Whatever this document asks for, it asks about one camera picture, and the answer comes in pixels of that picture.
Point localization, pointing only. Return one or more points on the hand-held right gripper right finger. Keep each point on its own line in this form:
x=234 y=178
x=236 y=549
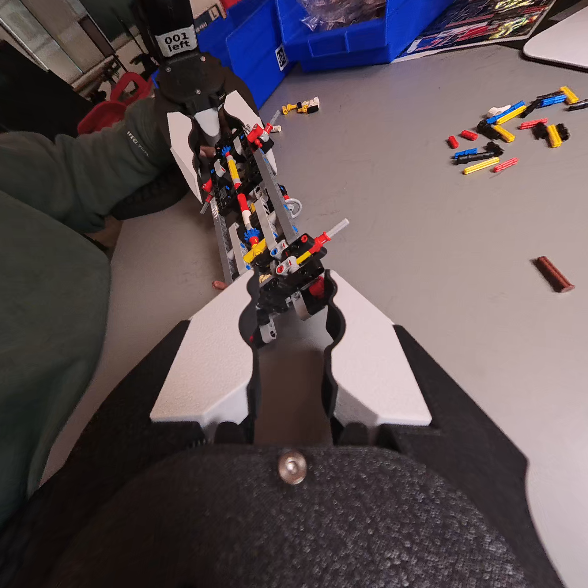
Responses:
x=372 y=367

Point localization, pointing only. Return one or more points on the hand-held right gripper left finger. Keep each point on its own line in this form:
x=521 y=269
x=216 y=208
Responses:
x=206 y=367

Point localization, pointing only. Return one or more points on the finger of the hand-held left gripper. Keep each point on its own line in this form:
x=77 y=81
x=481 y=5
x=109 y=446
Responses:
x=183 y=147
x=246 y=112

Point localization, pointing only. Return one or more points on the lego car chassis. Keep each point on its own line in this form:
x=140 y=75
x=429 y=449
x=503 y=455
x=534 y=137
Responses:
x=271 y=220

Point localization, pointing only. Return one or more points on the person's left forearm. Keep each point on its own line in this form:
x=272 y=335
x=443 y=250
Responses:
x=92 y=170

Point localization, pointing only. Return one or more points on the small white lego piece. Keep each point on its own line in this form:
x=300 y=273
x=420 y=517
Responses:
x=313 y=103

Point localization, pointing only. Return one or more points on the lego instruction booklet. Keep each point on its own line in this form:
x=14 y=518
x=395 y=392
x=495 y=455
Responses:
x=477 y=23

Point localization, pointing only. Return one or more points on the pile of small lego pins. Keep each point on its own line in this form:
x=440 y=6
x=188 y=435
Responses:
x=510 y=133

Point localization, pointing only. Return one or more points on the labelled blue storage bin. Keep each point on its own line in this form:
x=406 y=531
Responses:
x=257 y=59

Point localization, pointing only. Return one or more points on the black wrist rest cushion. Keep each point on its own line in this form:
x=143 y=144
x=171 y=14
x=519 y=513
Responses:
x=151 y=195

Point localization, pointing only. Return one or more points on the red chair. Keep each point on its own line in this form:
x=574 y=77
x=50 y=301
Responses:
x=110 y=110

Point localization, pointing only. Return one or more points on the large blue storage bin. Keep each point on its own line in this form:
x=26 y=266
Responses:
x=349 y=46

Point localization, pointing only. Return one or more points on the clear plastic parts bag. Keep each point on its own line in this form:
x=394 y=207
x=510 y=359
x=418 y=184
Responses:
x=340 y=13

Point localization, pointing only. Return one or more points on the black monitor screen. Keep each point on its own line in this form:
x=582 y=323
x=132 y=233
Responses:
x=36 y=92

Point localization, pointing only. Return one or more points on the person's green sweatshirt torso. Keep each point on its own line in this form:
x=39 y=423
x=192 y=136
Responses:
x=46 y=344

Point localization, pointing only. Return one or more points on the white stand base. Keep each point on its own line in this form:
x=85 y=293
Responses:
x=560 y=43

